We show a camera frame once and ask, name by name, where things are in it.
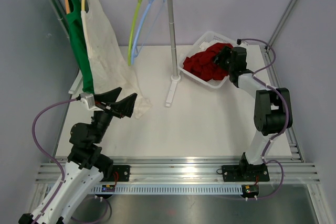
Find green t shirt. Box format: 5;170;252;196
66;0;95;93

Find red t shirt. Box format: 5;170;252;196
183;42;233;82

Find lime green hanger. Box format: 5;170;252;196
128;0;143;66

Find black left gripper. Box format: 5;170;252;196
92;87;137;143

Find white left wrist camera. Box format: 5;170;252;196
77;92;103;111

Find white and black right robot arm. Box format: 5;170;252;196
214;46;292;183

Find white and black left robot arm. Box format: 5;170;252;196
18;87;138;223

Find beige t shirt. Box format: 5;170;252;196
81;0;152;119

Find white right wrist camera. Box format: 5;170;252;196
236;39;244;47

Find light blue plastic hanger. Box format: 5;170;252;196
130;0;167;65

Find white slotted cable duct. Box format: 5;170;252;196
89;184;243;195

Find aluminium frame rail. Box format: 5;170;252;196
35;155;321;185

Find orange hanger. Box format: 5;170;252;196
65;0;71;14

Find aluminium corner post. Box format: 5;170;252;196
268;0;299;46

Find white plastic basket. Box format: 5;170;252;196
177;31;238;90

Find white printed t shirt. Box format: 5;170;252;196
199;40;216;51

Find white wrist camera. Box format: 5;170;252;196
236;39;244;47
77;92;103;111

